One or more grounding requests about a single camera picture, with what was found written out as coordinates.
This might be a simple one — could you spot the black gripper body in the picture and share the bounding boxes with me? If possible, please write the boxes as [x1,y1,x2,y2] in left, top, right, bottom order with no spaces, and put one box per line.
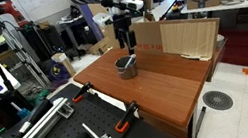
[111,12,136,36]

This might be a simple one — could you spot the black marker white cap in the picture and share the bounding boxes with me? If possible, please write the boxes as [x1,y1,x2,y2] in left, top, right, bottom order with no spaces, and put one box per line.
[122,53,140,70]

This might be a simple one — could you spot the steel pot bowl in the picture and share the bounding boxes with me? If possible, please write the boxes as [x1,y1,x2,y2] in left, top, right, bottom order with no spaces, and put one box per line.
[113,54,141,82]

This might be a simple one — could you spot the open brown cardboard box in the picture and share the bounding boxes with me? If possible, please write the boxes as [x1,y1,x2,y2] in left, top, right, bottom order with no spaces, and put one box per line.
[86,34,116,58]

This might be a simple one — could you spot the brown cardboard panel red print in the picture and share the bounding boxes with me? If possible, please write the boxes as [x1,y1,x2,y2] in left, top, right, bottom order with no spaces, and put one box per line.
[129,7,228,73]

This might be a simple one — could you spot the small tan cardboard box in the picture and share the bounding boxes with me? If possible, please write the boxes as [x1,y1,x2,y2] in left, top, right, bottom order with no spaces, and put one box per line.
[49,49,77,81]

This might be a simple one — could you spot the orange black bar clamp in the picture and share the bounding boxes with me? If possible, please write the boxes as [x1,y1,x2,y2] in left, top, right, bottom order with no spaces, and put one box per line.
[111,99,142,135]
[69,80,97,104]

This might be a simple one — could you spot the white paper scrap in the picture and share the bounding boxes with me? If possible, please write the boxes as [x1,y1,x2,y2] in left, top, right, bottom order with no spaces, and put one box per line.
[179,48,214,66]

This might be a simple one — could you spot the purple bag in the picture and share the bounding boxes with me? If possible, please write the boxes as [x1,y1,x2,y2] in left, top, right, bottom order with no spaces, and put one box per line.
[38,55,72,86]

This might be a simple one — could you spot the white round bin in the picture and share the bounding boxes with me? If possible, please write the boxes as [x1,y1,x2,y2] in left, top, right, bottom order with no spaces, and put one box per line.
[214,33,228,51]

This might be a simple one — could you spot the silver light stand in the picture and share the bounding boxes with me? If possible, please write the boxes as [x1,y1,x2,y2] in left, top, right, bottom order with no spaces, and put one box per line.
[0,0,52,97]

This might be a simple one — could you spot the round metal floor drain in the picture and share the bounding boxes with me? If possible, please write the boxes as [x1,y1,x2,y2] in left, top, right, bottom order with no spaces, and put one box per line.
[201,86,236,114]

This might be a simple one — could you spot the black metal table leg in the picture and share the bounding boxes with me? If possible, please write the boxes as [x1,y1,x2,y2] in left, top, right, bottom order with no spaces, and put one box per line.
[187,105,213,138]

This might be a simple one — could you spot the red robot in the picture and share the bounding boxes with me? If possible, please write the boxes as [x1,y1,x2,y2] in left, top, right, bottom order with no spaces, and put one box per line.
[0,0,29,31]

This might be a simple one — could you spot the black cylindrical tool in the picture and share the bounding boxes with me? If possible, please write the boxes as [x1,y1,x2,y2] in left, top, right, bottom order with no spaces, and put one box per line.
[3,97,59,138]

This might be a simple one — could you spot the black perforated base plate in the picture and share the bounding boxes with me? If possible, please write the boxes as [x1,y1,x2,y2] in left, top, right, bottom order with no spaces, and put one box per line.
[20,66,179,138]

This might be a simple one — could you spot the aluminium extrusion rail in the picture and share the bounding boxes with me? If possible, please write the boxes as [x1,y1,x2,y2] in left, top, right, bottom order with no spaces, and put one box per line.
[6,95,80,138]

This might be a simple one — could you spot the blue brush white handle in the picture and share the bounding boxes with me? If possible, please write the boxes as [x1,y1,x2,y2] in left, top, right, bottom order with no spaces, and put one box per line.
[10,98,34,122]

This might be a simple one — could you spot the black camera tripod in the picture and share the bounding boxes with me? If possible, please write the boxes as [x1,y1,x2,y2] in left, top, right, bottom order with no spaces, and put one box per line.
[0,36,35,112]

